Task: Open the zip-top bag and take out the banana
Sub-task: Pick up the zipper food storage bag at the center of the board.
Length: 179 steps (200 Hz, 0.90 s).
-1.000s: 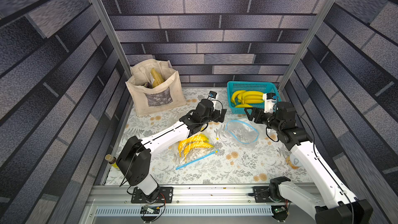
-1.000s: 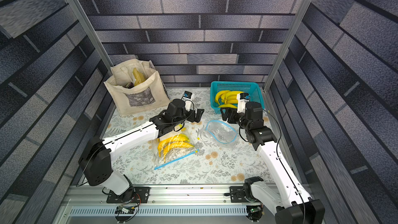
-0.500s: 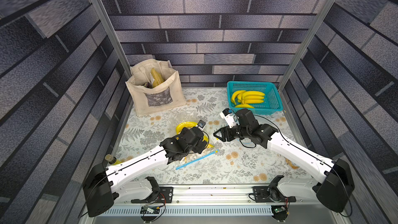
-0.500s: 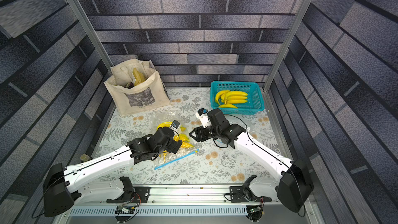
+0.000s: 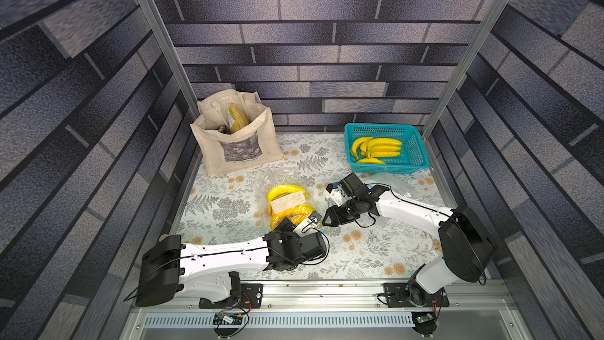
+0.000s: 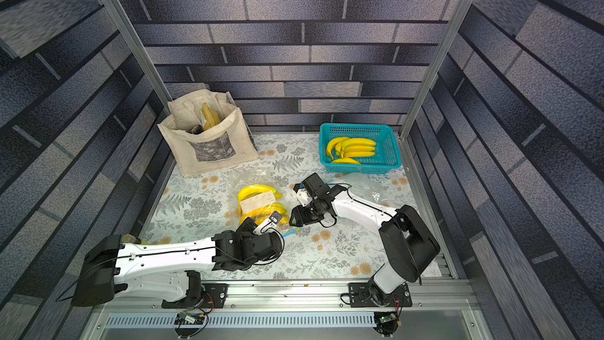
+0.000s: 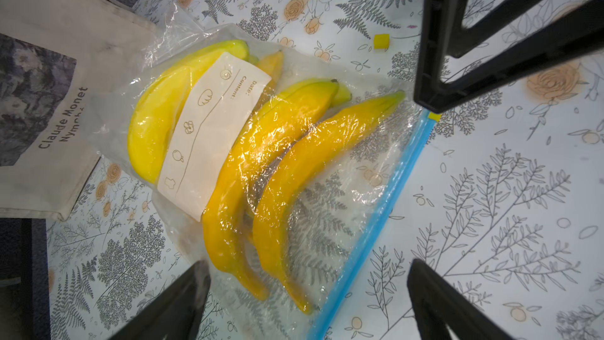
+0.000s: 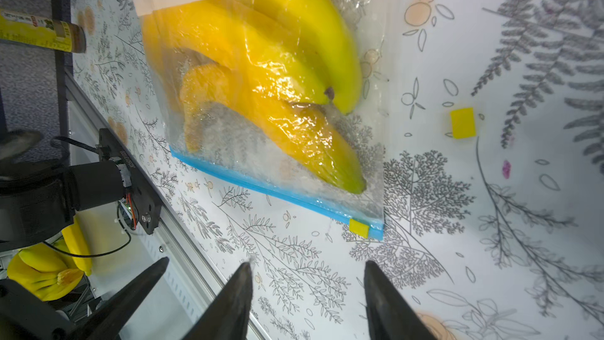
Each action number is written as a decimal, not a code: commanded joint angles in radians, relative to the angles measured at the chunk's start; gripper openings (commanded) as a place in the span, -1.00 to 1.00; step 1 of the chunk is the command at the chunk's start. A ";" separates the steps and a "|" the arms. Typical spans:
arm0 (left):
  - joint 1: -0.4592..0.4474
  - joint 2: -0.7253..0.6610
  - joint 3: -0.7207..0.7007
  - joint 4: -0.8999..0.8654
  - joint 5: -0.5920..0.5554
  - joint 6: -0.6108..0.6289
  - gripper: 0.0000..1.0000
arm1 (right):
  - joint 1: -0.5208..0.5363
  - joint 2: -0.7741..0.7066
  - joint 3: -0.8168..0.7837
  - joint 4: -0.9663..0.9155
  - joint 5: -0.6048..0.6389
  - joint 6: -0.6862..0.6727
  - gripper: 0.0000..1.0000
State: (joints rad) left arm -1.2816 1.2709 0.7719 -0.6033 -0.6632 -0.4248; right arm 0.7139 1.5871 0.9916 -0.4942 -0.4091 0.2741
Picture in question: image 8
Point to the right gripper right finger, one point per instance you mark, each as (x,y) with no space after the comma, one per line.
(388,314)

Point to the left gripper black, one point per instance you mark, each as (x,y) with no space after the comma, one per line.
(24,316)

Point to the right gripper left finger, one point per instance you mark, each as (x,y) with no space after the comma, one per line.
(228,315)

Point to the zip-top bag of bananas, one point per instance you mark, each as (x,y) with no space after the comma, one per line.
(276,96)

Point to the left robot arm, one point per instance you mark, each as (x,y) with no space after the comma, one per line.
(40,199)

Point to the bananas bunch beyond table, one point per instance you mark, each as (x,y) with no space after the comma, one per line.
(51,272)

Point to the yellow slider tab piece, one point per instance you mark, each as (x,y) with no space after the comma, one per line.
(463,123)

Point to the yellow drink bottle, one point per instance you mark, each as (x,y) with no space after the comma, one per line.
(42,32)

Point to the aluminium front rail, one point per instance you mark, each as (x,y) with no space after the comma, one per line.
(190,282)

